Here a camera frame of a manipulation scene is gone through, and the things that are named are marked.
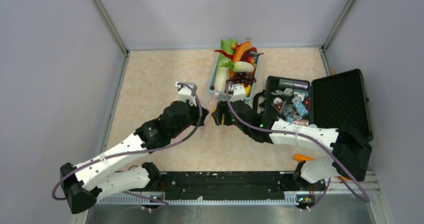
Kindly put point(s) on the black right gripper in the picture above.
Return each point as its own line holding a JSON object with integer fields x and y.
{"x": 222, "y": 109}

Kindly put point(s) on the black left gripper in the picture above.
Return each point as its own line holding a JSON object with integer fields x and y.
{"x": 196, "y": 110}

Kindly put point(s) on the clear zip bag pink dots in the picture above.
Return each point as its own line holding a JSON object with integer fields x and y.
{"x": 210, "y": 108}

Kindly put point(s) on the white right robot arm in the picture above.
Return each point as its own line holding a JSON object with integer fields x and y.
{"x": 347, "y": 152}

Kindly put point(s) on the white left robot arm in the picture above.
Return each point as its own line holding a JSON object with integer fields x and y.
{"x": 87, "y": 182}

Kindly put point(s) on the light blue plastic basket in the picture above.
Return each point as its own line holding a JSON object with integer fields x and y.
{"x": 253, "y": 58}

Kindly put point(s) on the green white toy cabbage stalk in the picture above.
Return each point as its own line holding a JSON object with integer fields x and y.
{"x": 222, "y": 73}

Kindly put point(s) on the yellow toy bell pepper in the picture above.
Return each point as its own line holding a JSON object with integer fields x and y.
{"x": 248, "y": 89}

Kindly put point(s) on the dark red toy grapes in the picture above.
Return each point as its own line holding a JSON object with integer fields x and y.
{"x": 245, "y": 79}

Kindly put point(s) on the red toy chili pepper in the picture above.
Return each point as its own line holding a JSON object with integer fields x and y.
{"x": 230, "y": 56}

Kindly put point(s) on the black red all-in triangle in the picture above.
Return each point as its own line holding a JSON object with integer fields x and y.
{"x": 279, "y": 106}

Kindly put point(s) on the blue green chip row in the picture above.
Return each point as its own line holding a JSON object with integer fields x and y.
{"x": 286, "y": 83}

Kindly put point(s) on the clear round dealer button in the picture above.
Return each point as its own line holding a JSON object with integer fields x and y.
{"x": 289, "y": 110}

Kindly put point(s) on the light blue chip stack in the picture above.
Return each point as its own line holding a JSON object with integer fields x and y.
{"x": 301, "y": 109}

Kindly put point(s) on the purple chip row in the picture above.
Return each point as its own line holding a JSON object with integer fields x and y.
{"x": 300, "y": 85}

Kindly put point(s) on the black poker chip case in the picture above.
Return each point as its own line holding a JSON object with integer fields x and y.
{"x": 335, "y": 100}

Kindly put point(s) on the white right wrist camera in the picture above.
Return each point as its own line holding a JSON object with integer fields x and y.
{"x": 237, "y": 92}

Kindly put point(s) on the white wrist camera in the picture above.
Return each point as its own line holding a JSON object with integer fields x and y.
{"x": 237, "y": 92}
{"x": 186, "y": 92}

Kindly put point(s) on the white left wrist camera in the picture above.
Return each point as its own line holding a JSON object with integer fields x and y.
{"x": 186, "y": 92}

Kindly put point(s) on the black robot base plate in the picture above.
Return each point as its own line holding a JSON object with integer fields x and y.
{"x": 230, "y": 186}

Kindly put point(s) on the orange handled tool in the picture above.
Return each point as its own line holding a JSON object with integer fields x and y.
{"x": 301, "y": 158}

